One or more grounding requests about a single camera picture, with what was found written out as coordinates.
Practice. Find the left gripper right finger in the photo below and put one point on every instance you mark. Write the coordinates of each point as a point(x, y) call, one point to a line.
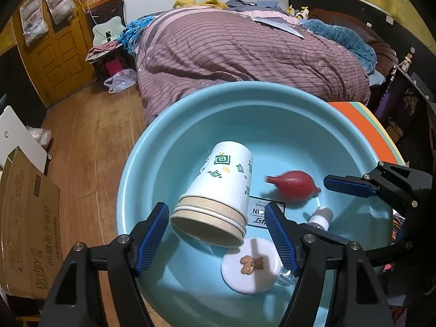
point(286, 239)

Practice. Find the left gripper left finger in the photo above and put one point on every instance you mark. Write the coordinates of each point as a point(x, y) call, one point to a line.
point(146, 237)

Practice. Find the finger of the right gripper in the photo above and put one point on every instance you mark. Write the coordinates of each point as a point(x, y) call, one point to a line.
point(350, 185)

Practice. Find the white round compact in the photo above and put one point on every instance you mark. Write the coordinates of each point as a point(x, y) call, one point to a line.
point(252, 268)

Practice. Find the red rubber bulb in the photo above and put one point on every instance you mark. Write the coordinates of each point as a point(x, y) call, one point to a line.
point(295, 186)

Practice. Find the paper cups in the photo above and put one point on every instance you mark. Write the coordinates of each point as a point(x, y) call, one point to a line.
point(214, 207)

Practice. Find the colourful palm leaf mat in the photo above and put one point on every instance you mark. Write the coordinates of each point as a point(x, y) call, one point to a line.
point(363, 119)

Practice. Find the light blue plastic basin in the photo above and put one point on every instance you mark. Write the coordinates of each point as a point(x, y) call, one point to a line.
point(285, 129)

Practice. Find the cardboard box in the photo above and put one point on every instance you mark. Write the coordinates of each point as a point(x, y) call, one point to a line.
point(30, 235)

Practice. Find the brown sofa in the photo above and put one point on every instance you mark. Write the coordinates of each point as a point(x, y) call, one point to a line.
point(386, 56)

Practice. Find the blue fleece blanket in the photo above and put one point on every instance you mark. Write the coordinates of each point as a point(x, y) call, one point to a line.
point(349, 39)

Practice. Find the white plastic bag on floor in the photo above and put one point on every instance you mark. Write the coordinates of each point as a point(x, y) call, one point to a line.
point(121, 81)

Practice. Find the white folding board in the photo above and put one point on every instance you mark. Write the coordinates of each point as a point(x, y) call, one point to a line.
point(14, 134)

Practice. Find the white paper on bed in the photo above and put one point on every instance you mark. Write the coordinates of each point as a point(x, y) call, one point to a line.
point(278, 26)

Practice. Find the wooden door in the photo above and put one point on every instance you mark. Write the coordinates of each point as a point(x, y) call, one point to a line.
point(55, 63)

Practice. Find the mint cushion chair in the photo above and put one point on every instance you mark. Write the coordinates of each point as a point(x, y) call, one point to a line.
point(108, 31)

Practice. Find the yellow cloth on bed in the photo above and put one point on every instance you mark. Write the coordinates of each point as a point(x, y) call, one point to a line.
point(207, 3)

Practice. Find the left hanging organizer bag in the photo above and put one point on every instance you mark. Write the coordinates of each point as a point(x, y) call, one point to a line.
point(32, 19)

